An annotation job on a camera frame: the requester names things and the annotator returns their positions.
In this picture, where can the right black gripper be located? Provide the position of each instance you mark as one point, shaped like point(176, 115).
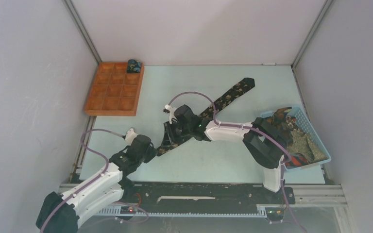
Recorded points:
point(169, 136)

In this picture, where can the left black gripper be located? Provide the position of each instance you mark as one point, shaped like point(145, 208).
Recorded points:
point(152, 152)

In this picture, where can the black gold floral tie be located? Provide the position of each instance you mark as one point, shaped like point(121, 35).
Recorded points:
point(219, 104)

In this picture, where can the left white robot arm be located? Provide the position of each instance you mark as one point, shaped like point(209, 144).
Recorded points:
point(68, 211)

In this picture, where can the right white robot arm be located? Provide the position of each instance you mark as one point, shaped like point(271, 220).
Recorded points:
point(266, 144)

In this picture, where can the pile of ties in basket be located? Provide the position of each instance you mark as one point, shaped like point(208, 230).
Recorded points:
point(299, 138)

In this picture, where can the orange compartment tray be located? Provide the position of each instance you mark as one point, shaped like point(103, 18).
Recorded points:
point(114, 92)

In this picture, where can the rolled blue patterned tie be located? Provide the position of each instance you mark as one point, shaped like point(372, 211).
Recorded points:
point(134, 66)

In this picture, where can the light blue plastic basket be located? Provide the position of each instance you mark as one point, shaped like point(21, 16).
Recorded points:
point(308, 138)

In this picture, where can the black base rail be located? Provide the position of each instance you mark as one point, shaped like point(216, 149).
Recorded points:
point(225, 199)

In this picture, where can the aluminium frame rail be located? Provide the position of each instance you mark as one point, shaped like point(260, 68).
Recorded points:
point(305, 195)

